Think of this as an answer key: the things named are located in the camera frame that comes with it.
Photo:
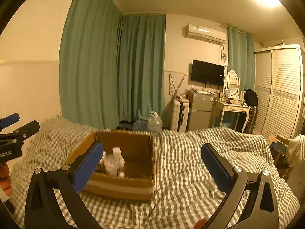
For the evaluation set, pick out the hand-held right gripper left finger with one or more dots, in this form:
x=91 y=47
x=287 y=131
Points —
x=87 y=167

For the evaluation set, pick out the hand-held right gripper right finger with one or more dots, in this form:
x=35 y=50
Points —
x=214 y=169

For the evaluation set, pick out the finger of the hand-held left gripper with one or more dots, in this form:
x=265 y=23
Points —
x=10 y=119
x=27 y=128

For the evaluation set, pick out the clear plastic bottle blue label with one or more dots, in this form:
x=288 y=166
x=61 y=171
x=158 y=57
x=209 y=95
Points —
x=111 y=165

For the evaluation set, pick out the white small bottle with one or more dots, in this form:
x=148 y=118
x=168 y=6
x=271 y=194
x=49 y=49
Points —
x=118 y=153

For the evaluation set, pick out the brown cardboard box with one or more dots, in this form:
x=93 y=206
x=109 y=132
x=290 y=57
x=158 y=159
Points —
x=133 y=152

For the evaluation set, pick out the person's left hand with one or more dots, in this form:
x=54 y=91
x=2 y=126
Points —
x=4 y=181

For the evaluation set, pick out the person's right hand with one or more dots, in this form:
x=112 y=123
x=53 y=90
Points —
x=200 y=224

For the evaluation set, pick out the grey checked blanket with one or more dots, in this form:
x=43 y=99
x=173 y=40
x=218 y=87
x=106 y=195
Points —
x=185 y=167

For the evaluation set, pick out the black bag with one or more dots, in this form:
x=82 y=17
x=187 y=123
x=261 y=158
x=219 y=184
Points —
x=125 y=126

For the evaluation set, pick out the silver mini fridge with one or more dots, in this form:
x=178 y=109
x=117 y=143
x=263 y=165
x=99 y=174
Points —
x=199 y=109

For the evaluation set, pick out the white suitcase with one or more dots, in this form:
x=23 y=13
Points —
x=180 y=116

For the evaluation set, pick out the white dressing table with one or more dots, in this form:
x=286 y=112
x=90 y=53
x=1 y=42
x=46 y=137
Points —
x=232 y=107

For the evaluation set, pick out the blue box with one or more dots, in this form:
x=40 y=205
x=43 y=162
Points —
x=277 y=146

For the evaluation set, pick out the blue plastic bag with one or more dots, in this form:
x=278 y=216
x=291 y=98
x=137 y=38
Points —
x=140 y=125

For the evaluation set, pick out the wooden chair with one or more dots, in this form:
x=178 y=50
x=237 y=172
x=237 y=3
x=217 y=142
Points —
x=282 y=162

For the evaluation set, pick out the clear water jug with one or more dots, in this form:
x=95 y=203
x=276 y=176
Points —
x=154 y=122

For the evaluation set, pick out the black backpack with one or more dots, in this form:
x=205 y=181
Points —
x=251 y=97

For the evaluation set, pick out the white cloth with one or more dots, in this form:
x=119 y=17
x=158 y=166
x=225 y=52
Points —
x=296 y=150

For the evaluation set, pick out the long broom sticks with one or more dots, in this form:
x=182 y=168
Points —
x=176 y=91

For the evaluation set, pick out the wide green curtain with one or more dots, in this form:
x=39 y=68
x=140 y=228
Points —
x=88 y=64

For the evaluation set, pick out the oval white vanity mirror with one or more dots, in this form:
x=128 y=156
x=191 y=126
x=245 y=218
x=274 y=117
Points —
x=232 y=81

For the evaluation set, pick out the black flat television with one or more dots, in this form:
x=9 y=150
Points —
x=207 y=72

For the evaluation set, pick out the white louvered wardrobe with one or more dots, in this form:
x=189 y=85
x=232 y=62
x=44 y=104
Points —
x=278 y=88

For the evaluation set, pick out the narrow green curtain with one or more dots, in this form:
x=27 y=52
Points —
x=240 y=59

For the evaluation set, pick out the white air conditioner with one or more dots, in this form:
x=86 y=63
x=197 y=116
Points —
x=205 y=33

